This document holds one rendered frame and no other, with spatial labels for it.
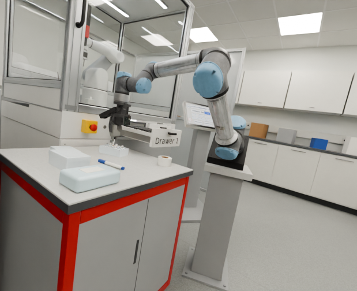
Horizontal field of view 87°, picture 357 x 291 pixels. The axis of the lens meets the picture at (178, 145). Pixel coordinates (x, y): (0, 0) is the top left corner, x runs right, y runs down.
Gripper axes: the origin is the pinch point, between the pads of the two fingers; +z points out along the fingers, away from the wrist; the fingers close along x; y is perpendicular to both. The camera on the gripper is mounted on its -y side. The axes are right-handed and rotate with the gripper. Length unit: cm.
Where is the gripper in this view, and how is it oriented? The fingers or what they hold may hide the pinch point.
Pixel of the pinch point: (113, 138)
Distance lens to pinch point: 109.8
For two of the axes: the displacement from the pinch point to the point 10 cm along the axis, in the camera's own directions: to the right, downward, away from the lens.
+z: -1.7, 9.8, 1.4
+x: 2.7, -0.9, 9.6
